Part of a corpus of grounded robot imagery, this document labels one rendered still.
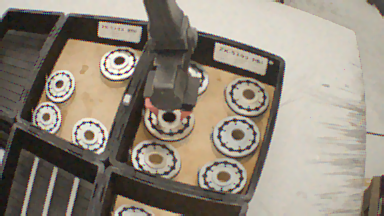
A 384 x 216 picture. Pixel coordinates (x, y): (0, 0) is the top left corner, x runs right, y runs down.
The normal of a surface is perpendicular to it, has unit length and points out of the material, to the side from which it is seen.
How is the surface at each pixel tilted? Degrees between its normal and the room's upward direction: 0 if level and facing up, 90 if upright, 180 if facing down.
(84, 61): 0
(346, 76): 0
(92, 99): 0
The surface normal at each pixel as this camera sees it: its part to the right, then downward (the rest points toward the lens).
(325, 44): 0.09, -0.59
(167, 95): -0.14, 0.79
